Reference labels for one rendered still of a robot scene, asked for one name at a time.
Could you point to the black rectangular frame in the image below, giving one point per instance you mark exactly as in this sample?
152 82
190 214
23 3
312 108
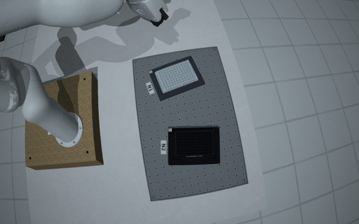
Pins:
179 90

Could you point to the white label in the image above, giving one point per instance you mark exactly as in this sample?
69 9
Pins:
150 88
163 146

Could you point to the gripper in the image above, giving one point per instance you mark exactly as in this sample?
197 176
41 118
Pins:
150 9

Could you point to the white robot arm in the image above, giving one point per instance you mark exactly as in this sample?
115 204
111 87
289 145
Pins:
20 83

